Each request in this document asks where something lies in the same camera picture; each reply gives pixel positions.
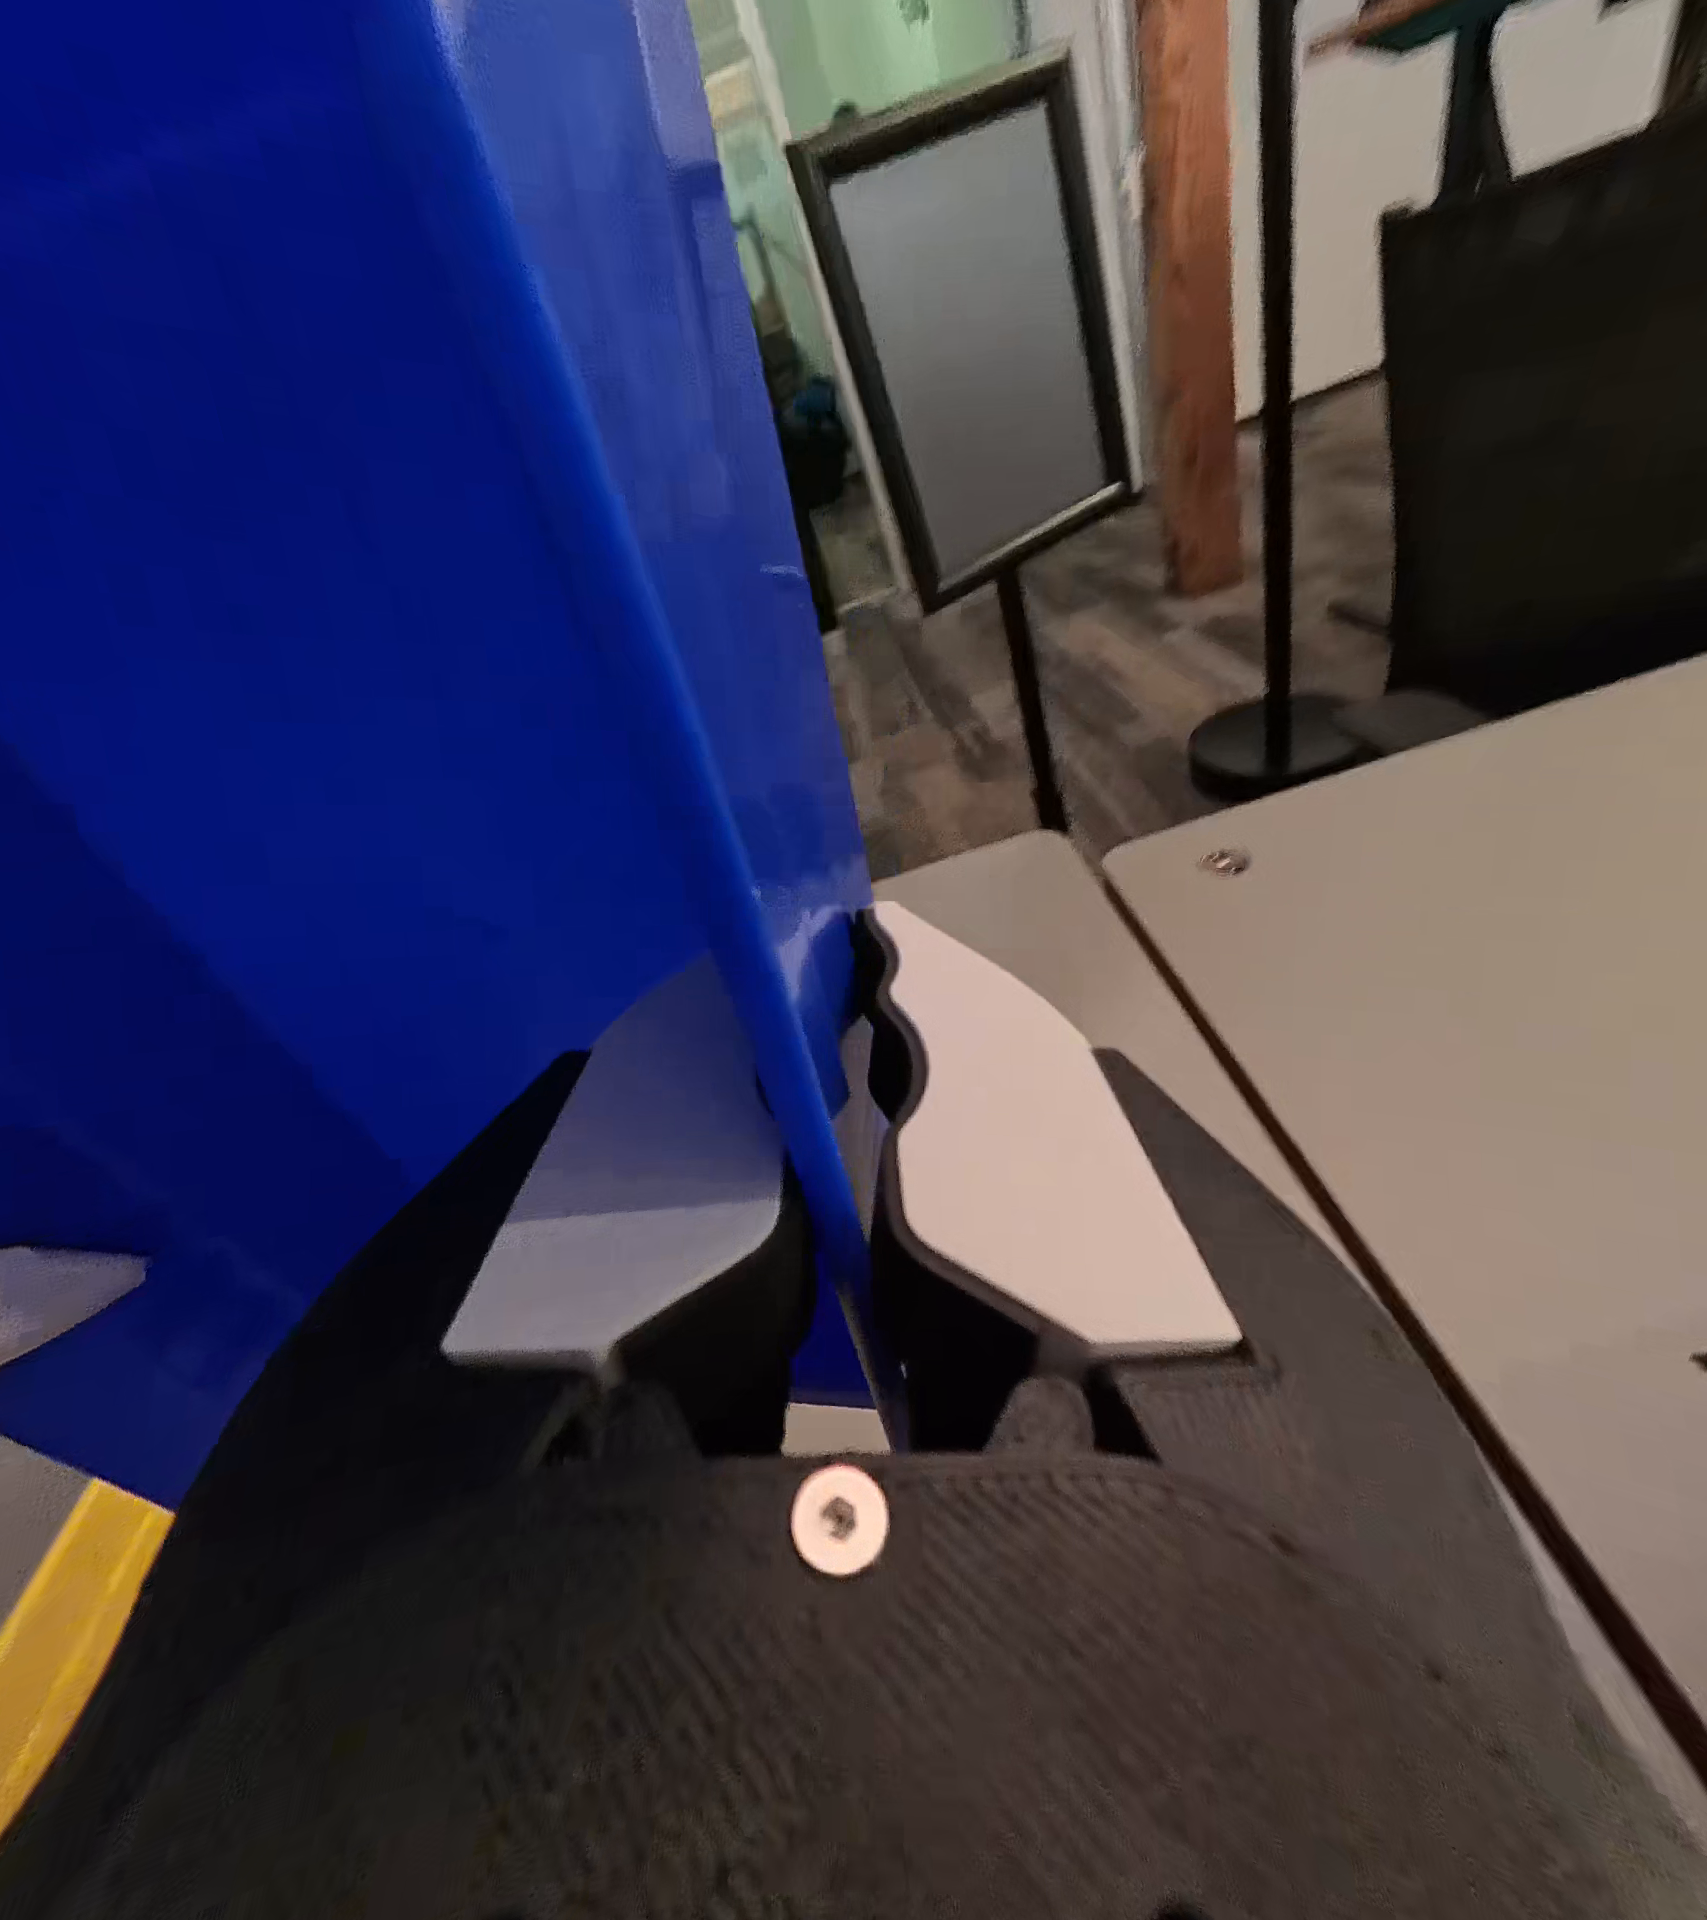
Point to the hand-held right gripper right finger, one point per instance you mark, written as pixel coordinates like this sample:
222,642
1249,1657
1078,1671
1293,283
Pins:
1049,1200

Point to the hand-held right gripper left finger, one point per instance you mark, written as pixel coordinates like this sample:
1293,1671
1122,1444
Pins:
613,1230

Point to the yellow plastic box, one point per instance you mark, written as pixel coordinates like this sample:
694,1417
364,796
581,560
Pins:
13,1710

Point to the blue plastic box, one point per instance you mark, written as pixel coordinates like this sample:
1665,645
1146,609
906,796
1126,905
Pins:
344,601

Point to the black pole stand round base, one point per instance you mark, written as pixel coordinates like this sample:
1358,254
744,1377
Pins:
1274,749

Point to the black framed board on stand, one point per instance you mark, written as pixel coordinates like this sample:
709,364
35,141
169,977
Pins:
974,329

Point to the black mesh office chair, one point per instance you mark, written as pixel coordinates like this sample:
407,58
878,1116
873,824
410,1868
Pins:
1588,451

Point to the desk with dark legs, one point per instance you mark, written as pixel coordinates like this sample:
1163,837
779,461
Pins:
1476,104

